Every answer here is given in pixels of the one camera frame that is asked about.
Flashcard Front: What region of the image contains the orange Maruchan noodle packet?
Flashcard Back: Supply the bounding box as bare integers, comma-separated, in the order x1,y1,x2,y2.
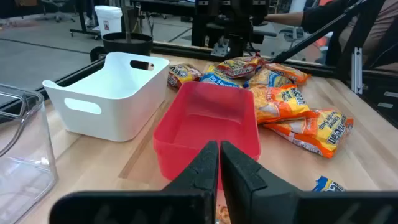
250,83,312,124
263,108,354,159
264,63,312,85

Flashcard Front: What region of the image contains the red plastic bin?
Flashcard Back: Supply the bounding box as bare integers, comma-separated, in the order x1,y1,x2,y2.
152,81,261,190

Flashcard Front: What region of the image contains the red Maruchan noodle packet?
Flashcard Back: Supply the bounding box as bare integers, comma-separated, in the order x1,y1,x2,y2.
167,63,203,90
216,55,267,78

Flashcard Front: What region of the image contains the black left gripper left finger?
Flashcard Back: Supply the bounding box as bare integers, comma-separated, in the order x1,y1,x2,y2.
49,140,220,224

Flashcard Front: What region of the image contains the silver aluminium bracket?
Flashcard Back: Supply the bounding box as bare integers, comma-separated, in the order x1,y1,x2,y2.
210,35,231,57
350,47,364,95

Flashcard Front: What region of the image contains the black office chair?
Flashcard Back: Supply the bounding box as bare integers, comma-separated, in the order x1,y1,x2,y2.
40,0,77,23

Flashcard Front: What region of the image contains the person's forearm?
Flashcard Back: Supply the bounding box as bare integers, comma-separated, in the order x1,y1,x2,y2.
264,11,304,27

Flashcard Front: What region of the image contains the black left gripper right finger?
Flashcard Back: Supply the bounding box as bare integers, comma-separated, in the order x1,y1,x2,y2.
220,140,398,224

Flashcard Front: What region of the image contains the white plastic bucket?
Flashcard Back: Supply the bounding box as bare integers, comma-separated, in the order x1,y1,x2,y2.
94,5,123,37

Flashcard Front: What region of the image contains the green potted plant black pot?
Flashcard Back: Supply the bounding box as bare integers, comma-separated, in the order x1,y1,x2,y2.
101,4,154,57

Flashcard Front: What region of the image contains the person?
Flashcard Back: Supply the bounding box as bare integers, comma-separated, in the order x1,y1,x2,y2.
264,0,398,71

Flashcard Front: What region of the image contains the white plastic bin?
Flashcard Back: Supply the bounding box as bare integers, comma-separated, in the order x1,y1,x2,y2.
42,52,170,142

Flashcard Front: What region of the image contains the clear plastic bin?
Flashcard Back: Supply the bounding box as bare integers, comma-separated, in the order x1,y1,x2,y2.
0,83,59,224

